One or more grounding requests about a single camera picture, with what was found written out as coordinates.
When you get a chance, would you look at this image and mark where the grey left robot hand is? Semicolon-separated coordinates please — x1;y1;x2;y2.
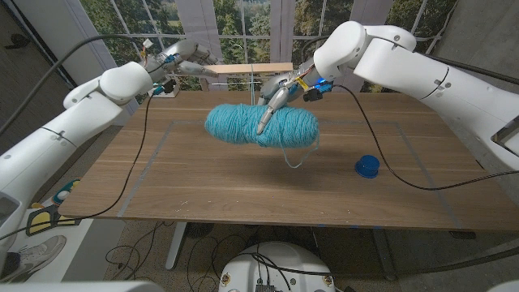
147;39;221;80

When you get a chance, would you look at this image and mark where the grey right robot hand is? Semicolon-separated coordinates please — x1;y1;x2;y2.
256;68;322;135

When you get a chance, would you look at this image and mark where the wooden slat with metal clips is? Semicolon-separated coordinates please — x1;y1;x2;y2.
199;62;294;92

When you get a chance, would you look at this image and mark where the teal yarn skein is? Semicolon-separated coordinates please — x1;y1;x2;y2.
204;63;321;170

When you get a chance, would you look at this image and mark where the blue plastic lid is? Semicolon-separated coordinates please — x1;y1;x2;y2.
354;154;381;180

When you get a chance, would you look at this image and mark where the white power strip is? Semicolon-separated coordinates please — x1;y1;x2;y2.
148;83;181;99

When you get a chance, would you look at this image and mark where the printed window forest backdrop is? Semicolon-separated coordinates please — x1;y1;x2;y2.
79;0;458;95

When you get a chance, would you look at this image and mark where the black ribbed round object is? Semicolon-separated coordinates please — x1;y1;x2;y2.
184;221;216;239

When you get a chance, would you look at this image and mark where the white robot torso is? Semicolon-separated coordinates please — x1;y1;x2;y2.
218;242;337;292

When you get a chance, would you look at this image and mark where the white table leg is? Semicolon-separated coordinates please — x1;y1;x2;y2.
165;221;188;272

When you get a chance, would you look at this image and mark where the grey table leg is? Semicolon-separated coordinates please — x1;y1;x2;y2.
371;227;397;282

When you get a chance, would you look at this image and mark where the grey sneaker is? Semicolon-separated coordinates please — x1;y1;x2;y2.
0;234;67;284

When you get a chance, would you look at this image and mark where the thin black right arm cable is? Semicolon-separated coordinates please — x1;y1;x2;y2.
335;84;519;192

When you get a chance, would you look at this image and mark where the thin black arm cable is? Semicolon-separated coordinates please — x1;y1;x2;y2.
335;84;519;192
0;92;156;241

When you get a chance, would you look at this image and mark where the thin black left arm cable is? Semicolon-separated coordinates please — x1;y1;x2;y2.
0;92;156;241

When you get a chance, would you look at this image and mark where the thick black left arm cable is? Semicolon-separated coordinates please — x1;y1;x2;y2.
0;33;144;135

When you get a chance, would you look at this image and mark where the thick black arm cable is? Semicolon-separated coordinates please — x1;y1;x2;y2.
299;35;519;87
0;33;144;135

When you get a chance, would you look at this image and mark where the black torso cable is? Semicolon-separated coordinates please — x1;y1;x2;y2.
228;251;325;292

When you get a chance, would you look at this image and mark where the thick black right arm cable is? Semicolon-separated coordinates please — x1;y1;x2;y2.
299;35;519;87

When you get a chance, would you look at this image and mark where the black floor cable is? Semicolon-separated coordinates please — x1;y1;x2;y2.
104;221;176;281

